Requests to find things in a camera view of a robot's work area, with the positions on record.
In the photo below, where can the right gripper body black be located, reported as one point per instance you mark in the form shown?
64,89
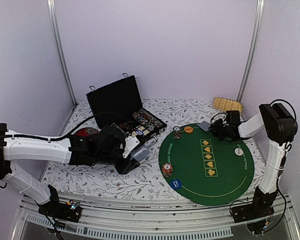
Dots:
221,131

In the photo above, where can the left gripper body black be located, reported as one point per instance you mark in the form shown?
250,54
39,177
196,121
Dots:
123,169

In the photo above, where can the white dealer button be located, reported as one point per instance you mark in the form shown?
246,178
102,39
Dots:
239,152

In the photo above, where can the blue playing card deck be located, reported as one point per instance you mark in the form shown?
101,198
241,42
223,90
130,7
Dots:
140,154

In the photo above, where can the orange big blind button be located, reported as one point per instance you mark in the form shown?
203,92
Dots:
188,129

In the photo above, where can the black poker chip case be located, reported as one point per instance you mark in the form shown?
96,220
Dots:
115,103

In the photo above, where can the green twenty chip stack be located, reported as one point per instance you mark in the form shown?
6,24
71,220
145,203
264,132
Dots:
177,132

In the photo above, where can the red poker chip stack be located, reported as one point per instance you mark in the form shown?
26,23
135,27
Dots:
167,170

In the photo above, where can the blue small blind button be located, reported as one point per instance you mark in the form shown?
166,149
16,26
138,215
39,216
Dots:
175,184

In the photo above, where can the dealt playing card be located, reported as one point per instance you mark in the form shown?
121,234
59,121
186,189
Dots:
205,126

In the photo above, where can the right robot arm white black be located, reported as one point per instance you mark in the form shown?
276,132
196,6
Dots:
279,120

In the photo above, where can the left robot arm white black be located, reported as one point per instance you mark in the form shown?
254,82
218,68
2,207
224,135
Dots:
68,149

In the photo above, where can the Texas Hold'em card box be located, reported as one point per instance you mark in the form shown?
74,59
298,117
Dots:
142,131

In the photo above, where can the triangular all in marker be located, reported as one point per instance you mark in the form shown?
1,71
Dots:
127,125

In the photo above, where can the bamboo mat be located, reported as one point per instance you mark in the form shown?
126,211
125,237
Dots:
225,104

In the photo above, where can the round red floral coaster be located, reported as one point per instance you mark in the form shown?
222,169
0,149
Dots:
86,132

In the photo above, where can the right outer chip row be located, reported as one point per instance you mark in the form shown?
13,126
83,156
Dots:
157,124

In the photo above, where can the round green poker mat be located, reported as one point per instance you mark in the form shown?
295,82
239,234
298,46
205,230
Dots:
209,170

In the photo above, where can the floral white table cloth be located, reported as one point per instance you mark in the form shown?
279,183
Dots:
143,183

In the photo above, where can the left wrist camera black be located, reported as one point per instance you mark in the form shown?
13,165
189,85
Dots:
111,139

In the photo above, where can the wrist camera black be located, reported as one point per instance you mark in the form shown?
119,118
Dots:
233,117
111,139

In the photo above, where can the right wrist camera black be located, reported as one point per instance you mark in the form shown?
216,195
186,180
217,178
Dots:
233,117

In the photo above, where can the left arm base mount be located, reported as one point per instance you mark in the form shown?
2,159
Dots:
69,211

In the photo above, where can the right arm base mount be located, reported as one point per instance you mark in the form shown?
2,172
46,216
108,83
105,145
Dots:
261,207

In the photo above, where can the aluminium front rail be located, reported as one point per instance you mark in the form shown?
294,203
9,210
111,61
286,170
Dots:
177,219

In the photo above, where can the right aluminium frame post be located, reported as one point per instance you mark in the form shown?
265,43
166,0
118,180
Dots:
260,4

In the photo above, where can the aluminium frame post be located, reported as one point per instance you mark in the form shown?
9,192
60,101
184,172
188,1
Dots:
51,6
260,4

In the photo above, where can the left aluminium frame post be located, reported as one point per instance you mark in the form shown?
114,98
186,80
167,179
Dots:
51,6

